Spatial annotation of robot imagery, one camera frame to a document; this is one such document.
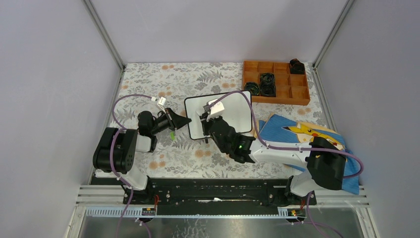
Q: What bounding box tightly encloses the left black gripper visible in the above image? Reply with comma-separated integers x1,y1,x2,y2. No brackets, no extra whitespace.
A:
150,107,191,136

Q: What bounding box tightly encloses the small whiteboard black frame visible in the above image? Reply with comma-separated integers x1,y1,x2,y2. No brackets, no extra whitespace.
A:
184,90,253,140

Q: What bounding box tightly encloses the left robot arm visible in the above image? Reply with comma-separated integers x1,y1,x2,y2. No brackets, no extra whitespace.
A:
93,108,192,204

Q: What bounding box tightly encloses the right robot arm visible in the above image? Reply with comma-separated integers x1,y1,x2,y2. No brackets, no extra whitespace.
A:
200,116,346,206

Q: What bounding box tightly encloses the black item in tray left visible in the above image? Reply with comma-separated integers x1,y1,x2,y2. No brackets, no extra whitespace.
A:
244,82,260,96

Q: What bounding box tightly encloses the blue pikachu cloth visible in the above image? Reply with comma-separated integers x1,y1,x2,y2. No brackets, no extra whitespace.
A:
258,114,360,195

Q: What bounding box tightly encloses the black item in tray middle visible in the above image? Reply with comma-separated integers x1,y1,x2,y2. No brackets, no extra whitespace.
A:
260,73,276,97

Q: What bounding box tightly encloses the orange compartment tray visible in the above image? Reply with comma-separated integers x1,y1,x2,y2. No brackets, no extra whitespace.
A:
242,60,311,106

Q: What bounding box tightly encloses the black item in tray corner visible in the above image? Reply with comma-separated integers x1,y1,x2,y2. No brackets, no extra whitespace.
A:
289,59,306,75

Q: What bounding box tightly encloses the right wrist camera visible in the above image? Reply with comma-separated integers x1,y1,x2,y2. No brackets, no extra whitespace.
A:
203,99,225,120

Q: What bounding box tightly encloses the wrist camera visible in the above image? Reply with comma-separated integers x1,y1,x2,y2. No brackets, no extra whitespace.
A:
151,97,166,111
203,99,225,120

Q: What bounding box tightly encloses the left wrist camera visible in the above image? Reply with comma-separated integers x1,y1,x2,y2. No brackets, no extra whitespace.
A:
151,97,166,111

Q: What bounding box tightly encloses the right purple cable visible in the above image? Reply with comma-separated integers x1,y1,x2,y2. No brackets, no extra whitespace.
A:
210,90,365,238

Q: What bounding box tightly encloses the purple cable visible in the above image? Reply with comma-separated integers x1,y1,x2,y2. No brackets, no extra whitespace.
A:
210,90,365,238
109,94,158,238

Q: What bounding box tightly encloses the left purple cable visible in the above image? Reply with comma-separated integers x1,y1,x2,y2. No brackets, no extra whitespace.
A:
109,94,158,238

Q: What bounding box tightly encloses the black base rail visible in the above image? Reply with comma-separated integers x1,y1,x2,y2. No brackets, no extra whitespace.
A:
91,177,317,217

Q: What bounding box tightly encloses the left aluminium frame post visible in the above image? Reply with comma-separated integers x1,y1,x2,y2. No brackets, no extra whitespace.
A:
81,0,125,71

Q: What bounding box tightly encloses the aluminium frame post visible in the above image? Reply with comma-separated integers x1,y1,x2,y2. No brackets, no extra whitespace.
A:
81,0,125,71
313,0,356,69

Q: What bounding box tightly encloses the right aluminium frame post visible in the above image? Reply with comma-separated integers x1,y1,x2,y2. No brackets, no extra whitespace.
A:
313,0,356,69

